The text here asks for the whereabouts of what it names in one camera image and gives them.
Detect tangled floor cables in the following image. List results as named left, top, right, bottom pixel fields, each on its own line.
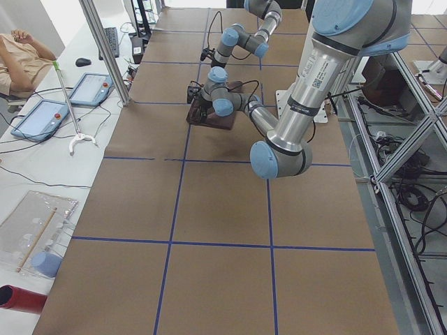
left=362, top=128, right=447, bottom=259

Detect aluminium frame post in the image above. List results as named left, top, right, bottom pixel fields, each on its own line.
left=79, top=0, right=130, bottom=106

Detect far blue teach pendant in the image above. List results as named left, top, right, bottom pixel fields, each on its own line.
left=69, top=73, right=113, bottom=107

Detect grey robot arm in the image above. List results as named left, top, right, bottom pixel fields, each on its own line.
left=200, top=0, right=282, bottom=68
left=187, top=1, right=412, bottom=179

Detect red cylinder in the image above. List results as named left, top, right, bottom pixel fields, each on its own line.
left=1, top=285, right=47, bottom=314

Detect aluminium frame rail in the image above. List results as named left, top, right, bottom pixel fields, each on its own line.
left=342, top=53, right=446, bottom=334

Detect blue teach pendant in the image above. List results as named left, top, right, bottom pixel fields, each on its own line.
left=69, top=73, right=113, bottom=107
left=10, top=99, right=69, bottom=142

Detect plastic wrapped board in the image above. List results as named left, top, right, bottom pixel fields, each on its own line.
left=1, top=191, right=78, bottom=278

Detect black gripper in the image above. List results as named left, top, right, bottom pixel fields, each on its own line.
left=200, top=47, right=219, bottom=67
left=187, top=85, right=210, bottom=121

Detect seated person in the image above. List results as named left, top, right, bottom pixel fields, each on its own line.
left=1, top=29, right=57, bottom=98

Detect blue plastic cup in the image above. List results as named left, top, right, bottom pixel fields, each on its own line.
left=31, top=252, right=62, bottom=278

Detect near blue teach pendant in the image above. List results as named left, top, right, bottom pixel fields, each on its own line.
left=10, top=99, right=69, bottom=142

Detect dark brown t-shirt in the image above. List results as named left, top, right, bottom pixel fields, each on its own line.
left=186, top=81, right=242, bottom=130

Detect black computer mouse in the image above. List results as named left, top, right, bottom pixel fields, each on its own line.
left=75, top=57, right=91, bottom=67

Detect black keyboard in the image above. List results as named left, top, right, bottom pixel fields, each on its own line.
left=103, top=27, right=119, bottom=58

